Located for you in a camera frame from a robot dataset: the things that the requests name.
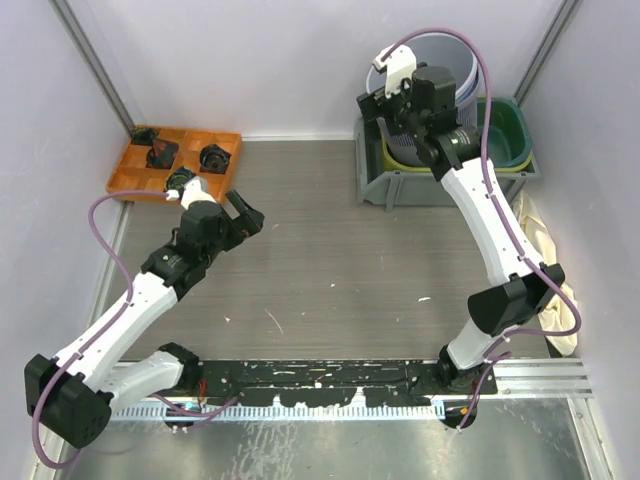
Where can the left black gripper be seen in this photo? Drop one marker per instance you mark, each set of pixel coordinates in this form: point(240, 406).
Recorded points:
point(242, 226)

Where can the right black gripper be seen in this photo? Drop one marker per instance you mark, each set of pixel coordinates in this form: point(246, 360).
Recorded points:
point(373, 105)

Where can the green translucent basin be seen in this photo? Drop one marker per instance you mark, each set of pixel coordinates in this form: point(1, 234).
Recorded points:
point(509, 140)

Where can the dark grey ribbed bin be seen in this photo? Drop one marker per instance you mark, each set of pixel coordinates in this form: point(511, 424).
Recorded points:
point(402, 147)

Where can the blue plastic bucket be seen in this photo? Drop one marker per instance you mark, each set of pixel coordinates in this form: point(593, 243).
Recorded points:
point(468, 87)

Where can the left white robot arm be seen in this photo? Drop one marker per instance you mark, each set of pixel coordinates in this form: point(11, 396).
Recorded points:
point(74, 393)

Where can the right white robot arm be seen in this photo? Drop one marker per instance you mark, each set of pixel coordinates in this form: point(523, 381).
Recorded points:
point(522, 283)

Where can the yellow plastic basin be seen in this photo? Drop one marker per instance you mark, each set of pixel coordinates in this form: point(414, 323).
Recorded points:
point(395, 162)

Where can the black round item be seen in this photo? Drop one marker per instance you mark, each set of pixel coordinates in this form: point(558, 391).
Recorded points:
point(214, 160)

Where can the green-yellow black item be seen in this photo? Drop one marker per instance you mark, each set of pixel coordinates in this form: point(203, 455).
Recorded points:
point(178, 179)

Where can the grey storage crate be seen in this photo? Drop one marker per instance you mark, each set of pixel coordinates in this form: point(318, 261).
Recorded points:
point(391, 189)

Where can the orange compartment tray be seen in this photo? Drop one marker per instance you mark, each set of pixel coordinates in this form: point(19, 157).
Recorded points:
point(132, 173)

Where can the dark red-black item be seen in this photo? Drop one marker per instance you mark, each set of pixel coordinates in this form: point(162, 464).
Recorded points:
point(161, 154)

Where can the black item top-left compartment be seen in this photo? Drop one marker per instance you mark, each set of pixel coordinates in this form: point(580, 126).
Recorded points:
point(143, 136)

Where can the cream cloth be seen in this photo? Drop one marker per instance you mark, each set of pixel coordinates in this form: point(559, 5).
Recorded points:
point(556, 316)

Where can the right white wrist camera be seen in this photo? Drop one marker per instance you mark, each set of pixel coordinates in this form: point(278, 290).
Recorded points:
point(398, 63)

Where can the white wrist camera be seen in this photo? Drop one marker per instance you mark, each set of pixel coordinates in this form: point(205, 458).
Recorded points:
point(195, 190)
point(398, 63)

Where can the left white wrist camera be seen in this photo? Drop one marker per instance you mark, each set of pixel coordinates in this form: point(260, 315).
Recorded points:
point(195, 190)

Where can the white slotted cable duct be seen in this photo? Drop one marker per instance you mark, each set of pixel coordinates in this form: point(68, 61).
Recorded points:
point(356, 411)

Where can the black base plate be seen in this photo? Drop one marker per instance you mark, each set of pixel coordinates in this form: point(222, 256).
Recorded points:
point(324, 383)

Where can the aluminium rail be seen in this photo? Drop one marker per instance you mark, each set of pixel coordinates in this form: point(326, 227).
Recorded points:
point(542, 378)

